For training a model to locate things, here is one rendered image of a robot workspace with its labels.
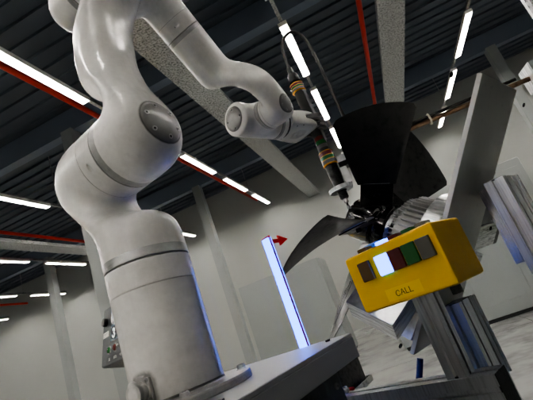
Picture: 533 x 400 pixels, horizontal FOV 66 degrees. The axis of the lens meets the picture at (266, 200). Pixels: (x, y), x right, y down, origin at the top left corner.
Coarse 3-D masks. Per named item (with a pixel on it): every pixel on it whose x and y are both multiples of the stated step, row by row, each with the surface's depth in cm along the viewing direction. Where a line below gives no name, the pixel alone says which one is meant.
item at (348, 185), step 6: (342, 156) 116; (342, 162) 115; (342, 168) 115; (342, 174) 117; (348, 174) 115; (348, 180) 114; (336, 186) 113; (342, 186) 112; (348, 186) 113; (330, 192) 115; (336, 192) 115
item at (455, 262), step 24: (408, 240) 58; (432, 240) 56; (456, 240) 59; (432, 264) 56; (456, 264) 55; (480, 264) 60; (360, 288) 65; (384, 288) 62; (408, 288) 59; (432, 288) 56; (456, 288) 58
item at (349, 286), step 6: (348, 276) 122; (348, 282) 120; (348, 288) 118; (354, 288) 114; (342, 294) 121; (348, 294) 116; (342, 300) 119; (342, 306) 117; (336, 312) 123; (342, 312) 114; (336, 318) 117; (342, 318) 111; (336, 324) 114; (336, 330) 110; (330, 336) 116
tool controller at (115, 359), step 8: (104, 312) 141; (104, 320) 136; (112, 320) 133; (104, 328) 138; (104, 336) 137; (104, 344) 135; (112, 344) 130; (104, 352) 134; (112, 352) 128; (120, 352) 123; (104, 360) 132; (112, 360) 127; (120, 360) 124
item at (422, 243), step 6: (414, 240) 57; (420, 240) 56; (426, 240) 56; (420, 246) 57; (426, 246) 56; (432, 246) 55; (420, 252) 57; (426, 252) 56; (432, 252) 55; (426, 258) 56
